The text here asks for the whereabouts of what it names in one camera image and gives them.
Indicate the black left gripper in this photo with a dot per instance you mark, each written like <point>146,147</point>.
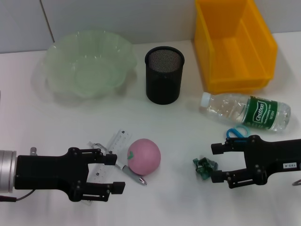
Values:
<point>47,171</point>

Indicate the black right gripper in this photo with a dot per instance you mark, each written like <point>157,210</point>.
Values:
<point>270,157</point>

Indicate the blue scissors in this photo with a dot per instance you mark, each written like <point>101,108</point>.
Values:
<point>227,133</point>

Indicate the pink toy peach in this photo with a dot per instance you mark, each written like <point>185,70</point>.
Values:
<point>145,157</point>

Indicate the clear green-label water bottle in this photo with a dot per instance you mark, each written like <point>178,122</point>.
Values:
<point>235,108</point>

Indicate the grey-grip ballpoint pen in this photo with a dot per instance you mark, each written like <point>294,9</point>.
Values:
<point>131,174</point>

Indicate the clear plastic ruler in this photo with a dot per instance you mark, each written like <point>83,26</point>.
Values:
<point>120,141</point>

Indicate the black mesh pen cup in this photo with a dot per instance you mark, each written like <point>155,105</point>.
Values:
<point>163,87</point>

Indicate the yellow plastic bin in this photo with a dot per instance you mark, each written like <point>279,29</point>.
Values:
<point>235,58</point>

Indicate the green wavy glass bowl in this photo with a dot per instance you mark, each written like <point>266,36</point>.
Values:
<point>70,58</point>

